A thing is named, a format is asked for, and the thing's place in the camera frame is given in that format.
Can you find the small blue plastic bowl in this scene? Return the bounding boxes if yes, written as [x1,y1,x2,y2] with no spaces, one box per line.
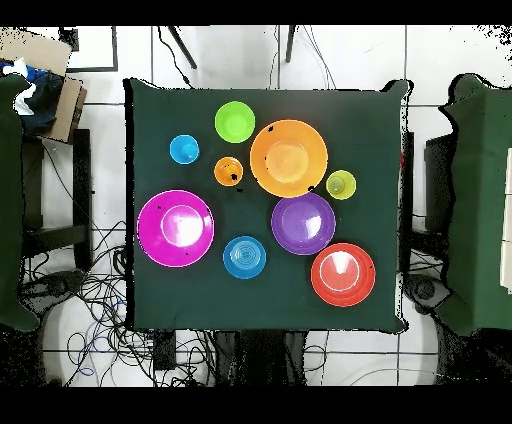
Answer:
[222,234,268,280]

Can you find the green cloth covered table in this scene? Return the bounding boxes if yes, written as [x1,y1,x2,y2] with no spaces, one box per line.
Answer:
[437,73,512,337]
[0,73,41,333]

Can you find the small green plastic bowl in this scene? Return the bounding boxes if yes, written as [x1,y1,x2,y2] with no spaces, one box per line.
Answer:
[214,100,257,144]

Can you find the brown cardboard box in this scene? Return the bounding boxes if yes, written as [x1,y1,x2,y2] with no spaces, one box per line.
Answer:
[0,29,88,144]

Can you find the black metal frame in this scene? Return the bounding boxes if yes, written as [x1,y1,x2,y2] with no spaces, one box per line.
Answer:
[58,25,120,74]

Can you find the purple plastic bowl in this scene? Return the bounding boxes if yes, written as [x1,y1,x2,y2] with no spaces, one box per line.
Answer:
[270,192,337,257]

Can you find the large pink plastic bowl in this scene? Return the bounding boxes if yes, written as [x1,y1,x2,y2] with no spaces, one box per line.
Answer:
[136,188,216,269]

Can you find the dark green table cloth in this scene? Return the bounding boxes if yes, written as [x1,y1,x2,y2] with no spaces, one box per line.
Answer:
[123,77,413,333]

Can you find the blue plastic cup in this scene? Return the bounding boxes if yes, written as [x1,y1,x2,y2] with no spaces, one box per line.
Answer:
[168,134,201,166]

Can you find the tangle of floor cables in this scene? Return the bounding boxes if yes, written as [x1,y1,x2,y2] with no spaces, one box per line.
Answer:
[19,219,217,387]

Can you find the black wooden stool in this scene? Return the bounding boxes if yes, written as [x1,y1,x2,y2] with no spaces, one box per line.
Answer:
[21,127,93,273]

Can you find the black power strip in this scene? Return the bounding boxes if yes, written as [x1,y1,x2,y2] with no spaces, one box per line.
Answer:
[153,330,177,371]

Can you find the pale yellow-green plastic cup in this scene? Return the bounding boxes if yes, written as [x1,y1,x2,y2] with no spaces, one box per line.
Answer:
[324,169,358,201]

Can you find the blue and white clothes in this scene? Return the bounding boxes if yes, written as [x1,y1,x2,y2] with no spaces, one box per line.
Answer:
[0,56,65,137]

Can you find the orange plastic cup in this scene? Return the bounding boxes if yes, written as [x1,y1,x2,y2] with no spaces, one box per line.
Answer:
[212,156,245,188]

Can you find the large orange plastic bowl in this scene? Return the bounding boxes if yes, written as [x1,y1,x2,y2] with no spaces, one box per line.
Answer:
[249,118,330,199]

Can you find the black cable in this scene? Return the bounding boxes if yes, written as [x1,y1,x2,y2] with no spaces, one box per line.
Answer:
[157,25,194,88]

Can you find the red plastic bowl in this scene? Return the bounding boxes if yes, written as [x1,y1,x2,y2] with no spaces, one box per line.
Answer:
[310,242,377,308]

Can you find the black tripod leg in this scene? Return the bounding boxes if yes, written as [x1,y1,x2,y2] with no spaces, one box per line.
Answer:
[167,25,199,70]
[284,25,298,64]

